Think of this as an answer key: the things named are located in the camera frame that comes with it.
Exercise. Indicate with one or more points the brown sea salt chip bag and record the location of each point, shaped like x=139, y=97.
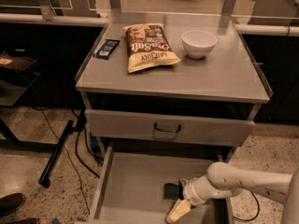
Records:
x=147, y=47

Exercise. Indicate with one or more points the open grey middle drawer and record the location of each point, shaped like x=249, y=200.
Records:
x=131, y=186

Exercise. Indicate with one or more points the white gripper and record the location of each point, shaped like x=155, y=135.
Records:
x=189, y=193

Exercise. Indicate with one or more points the black stand leg with wheel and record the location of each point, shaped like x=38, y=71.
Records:
x=44, y=179

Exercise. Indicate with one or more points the dark side table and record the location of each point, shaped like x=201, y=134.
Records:
x=13, y=86

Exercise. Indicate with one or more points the green and yellow sponge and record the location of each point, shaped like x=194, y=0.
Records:
x=171, y=192

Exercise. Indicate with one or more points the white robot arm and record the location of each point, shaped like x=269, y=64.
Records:
x=223, y=181

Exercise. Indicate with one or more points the grey drawer cabinet counter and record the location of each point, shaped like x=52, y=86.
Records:
x=225, y=84

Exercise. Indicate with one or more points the black drawer handle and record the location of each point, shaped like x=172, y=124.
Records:
x=167, y=130

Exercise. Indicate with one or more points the white ceramic bowl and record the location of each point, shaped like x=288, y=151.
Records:
x=198, y=43

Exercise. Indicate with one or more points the dark shoe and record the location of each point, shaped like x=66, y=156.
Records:
x=31, y=220
x=11, y=203

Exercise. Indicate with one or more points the dark blue snack bar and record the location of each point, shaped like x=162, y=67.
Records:
x=106, y=49

